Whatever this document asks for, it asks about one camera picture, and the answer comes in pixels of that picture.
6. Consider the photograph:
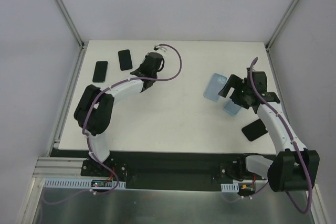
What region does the light blue cased phone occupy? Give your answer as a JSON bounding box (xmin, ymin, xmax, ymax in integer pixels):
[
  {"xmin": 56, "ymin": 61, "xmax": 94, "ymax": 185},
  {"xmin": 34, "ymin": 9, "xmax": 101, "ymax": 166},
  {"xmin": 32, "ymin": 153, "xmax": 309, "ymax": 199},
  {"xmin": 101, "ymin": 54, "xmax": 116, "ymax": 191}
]
[{"xmin": 203, "ymin": 73, "xmax": 227, "ymax": 102}]

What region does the light blue phone case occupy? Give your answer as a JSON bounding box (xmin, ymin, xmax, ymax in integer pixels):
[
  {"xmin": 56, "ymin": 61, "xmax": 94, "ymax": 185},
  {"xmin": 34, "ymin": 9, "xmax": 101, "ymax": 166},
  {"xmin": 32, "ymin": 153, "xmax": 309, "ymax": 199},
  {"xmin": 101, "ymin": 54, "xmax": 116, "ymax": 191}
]
[{"xmin": 223, "ymin": 99, "xmax": 241, "ymax": 116}]

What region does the black smartphone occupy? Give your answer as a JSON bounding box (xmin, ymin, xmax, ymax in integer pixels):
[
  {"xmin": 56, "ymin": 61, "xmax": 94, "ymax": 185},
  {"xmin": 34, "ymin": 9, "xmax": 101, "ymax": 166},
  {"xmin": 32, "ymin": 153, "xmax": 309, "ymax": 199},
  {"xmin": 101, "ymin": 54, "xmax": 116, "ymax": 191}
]
[
  {"xmin": 92, "ymin": 61, "xmax": 108, "ymax": 83},
  {"xmin": 118, "ymin": 49, "xmax": 133, "ymax": 71}
]

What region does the black cased phone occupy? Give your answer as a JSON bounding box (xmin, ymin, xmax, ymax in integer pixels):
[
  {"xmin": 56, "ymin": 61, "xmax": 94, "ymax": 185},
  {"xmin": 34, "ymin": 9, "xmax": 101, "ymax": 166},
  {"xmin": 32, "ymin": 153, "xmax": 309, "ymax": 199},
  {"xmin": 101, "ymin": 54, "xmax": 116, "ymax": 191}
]
[{"xmin": 241, "ymin": 119, "xmax": 268, "ymax": 142}]

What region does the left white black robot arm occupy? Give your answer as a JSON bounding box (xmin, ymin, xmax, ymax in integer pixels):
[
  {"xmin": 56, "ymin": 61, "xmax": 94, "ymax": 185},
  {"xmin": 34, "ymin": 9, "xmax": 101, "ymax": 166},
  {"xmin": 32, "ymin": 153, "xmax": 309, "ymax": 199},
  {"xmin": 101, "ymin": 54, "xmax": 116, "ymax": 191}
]
[{"xmin": 74, "ymin": 52, "xmax": 164, "ymax": 176}]

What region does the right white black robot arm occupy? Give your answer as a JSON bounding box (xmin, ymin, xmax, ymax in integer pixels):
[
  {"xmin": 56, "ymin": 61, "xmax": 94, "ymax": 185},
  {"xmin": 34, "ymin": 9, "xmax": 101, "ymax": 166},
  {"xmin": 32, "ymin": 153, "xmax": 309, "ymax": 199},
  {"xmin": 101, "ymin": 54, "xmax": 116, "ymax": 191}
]
[{"xmin": 218, "ymin": 71, "xmax": 320, "ymax": 192}]

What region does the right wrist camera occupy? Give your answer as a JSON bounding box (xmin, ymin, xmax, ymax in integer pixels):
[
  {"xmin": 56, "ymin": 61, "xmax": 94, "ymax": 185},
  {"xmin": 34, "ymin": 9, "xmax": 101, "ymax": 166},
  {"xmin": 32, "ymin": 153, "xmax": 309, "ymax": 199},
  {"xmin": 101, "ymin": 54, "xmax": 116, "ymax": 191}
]
[{"xmin": 252, "ymin": 71, "xmax": 267, "ymax": 93}]

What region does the right white cable duct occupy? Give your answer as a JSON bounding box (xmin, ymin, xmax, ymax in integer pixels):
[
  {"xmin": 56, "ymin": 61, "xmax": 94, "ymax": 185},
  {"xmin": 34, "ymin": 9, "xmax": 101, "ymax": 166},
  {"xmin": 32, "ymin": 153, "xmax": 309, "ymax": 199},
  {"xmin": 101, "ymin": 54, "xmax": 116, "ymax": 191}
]
[{"xmin": 220, "ymin": 182, "xmax": 239, "ymax": 193}]

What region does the white cable duct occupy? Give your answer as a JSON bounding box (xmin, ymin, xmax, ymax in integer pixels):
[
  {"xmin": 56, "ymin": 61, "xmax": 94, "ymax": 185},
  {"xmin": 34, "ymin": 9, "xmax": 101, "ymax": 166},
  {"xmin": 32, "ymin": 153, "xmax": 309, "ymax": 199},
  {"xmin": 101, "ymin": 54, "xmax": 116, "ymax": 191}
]
[
  {"xmin": 220, "ymin": 182, "xmax": 239, "ymax": 193},
  {"xmin": 44, "ymin": 178, "xmax": 126, "ymax": 190}
]

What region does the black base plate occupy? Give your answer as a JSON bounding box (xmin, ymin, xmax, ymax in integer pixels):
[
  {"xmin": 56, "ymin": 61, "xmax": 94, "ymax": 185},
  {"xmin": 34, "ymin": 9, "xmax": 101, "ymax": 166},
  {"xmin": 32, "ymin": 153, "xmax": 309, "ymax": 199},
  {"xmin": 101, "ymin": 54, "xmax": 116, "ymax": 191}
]
[{"xmin": 49, "ymin": 149, "xmax": 300, "ymax": 190}]

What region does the left aluminium corner post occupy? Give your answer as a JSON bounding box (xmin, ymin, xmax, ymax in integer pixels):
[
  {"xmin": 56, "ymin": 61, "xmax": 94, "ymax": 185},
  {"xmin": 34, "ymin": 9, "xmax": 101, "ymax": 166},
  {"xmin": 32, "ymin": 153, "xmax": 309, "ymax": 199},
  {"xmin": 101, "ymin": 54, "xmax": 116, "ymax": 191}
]
[{"xmin": 54, "ymin": 0, "xmax": 85, "ymax": 49}]

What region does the aluminium corner post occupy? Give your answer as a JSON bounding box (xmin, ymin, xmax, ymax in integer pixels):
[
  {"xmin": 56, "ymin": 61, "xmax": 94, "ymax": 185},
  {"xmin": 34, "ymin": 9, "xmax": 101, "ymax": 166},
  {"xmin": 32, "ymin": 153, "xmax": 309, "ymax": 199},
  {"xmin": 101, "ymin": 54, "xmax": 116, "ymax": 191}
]
[
  {"xmin": 54, "ymin": 0, "xmax": 85, "ymax": 49},
  {"xmin": 265, "ymin": 0, "xmax": 300, "ymax": 52}
]

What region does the right aluminium corner post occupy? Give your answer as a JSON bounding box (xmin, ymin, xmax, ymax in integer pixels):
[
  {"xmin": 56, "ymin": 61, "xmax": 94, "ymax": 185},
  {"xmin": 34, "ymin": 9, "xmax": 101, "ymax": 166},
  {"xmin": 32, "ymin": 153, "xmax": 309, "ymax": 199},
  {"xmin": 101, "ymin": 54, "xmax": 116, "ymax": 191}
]
[{"xmin": 265, "ymin": 0, "xmax": 300, "ymax": 52}]

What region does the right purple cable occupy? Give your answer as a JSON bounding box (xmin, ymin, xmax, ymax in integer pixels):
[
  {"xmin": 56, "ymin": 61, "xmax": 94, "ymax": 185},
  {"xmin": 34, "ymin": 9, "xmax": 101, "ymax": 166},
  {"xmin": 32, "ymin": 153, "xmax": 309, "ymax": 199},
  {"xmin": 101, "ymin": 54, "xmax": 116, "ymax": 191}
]
[{"xmin": 225, "ymin": 57, "xmax": 314, "ymax": 214}]

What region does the aluminium frame rail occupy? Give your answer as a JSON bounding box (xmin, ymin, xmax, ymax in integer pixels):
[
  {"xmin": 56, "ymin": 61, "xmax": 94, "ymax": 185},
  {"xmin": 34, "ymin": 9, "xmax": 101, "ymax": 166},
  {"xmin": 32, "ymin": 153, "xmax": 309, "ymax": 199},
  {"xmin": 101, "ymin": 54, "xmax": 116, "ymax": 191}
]
[{"xmin": 33, "ymin": 157, "xmax": 87, "ymax": 183}]

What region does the left white cable duct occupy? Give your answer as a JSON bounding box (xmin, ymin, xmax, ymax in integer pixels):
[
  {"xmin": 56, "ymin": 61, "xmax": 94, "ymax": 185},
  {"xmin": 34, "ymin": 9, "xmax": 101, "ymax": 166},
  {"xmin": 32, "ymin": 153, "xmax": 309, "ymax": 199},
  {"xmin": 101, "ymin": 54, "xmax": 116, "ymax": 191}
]
[{"xmin": 44, "ymin": 178, "xmax": 126, "ymax": 190}]

